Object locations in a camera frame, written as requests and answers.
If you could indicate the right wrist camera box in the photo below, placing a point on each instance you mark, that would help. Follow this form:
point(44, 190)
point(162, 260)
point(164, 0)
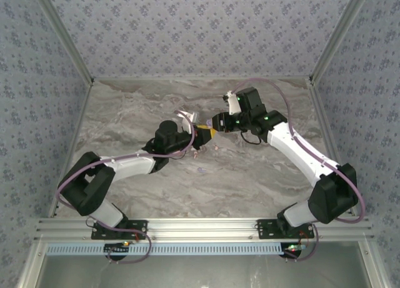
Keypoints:
point(232, 105)

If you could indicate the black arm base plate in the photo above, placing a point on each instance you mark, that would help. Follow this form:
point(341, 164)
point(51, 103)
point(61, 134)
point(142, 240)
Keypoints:
point(97, 234)
point(265, 231)

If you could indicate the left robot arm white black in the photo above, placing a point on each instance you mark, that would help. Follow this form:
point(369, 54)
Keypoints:
point(131, 166)

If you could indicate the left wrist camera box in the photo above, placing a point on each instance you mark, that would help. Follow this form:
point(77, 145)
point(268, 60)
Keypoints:
point(187, 117)

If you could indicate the small controller board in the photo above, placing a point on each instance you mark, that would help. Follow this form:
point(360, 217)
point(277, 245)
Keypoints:
point(115, 249)
point(292, 248)

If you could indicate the aluminium mounting rail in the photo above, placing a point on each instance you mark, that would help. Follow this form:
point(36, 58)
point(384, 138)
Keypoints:
point(200, 228)

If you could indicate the aluminium corner post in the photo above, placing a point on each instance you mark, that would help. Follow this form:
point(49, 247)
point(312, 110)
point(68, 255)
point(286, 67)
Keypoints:
point(338, 35)
point(65, 35)

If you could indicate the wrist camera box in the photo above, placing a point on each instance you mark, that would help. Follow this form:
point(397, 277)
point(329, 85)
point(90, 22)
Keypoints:
point(187, 117)
point(232, 105)

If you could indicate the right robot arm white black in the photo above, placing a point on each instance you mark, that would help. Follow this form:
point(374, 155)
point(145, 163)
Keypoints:
point(300, 153)

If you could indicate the aluminium side rail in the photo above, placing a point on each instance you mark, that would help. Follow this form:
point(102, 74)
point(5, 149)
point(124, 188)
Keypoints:
point(78, 119)
point(322, 113)

